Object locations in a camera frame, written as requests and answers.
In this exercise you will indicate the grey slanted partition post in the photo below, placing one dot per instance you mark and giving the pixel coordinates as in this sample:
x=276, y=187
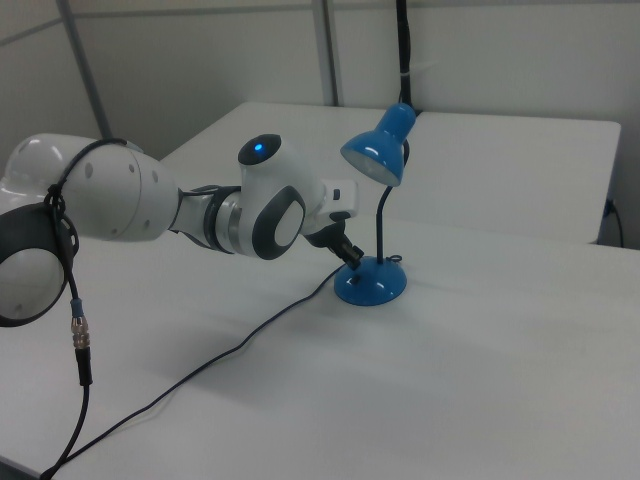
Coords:
x=87, y=70

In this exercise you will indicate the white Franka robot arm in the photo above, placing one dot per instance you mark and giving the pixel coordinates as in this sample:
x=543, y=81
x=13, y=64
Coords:
x=125, y=195

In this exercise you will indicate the blue desk lamp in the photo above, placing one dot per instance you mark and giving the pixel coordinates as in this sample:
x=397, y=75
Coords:
x=372, y=287

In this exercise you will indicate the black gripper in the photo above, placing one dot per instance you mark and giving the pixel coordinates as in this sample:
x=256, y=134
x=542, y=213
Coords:
x=327, y=237

